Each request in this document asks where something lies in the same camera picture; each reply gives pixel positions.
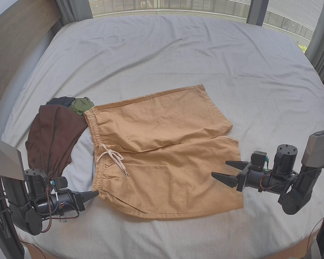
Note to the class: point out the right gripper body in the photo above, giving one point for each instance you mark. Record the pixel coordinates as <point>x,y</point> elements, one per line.
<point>256,181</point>

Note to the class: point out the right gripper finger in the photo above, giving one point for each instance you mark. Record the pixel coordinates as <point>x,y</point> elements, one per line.
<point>239,166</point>
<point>228,181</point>

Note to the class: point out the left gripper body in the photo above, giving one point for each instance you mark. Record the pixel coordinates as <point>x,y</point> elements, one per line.
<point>68,201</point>

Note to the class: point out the tan shorts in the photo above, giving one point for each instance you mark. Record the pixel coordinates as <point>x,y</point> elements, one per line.
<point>164,158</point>

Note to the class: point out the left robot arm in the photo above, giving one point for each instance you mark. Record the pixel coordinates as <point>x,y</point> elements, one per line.
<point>29,217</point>

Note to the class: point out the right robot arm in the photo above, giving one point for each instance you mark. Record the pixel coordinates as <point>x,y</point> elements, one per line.
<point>297,195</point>

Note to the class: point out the bed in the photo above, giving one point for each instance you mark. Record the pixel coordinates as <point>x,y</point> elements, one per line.
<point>178,50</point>

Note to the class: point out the pale blue garment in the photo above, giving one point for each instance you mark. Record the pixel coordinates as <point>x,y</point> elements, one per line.
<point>81,158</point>

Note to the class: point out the brown garment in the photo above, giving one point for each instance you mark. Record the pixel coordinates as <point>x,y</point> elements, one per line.
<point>54,139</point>

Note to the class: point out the olive green garment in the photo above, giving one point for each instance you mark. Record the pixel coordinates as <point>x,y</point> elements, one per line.
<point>82,105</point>

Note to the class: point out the dark blue garment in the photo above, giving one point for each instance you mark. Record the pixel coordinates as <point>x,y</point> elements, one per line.
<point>60,101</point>

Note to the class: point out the grey-green curtain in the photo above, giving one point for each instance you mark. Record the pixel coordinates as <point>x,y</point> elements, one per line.
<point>322,36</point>
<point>70,1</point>

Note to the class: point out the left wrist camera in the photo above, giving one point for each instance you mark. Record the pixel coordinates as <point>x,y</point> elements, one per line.
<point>60,183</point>

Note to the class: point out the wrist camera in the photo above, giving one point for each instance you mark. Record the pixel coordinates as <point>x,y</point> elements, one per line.
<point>60,183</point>
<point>259,158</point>

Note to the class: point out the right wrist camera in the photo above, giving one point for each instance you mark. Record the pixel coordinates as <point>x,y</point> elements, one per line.
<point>259,158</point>

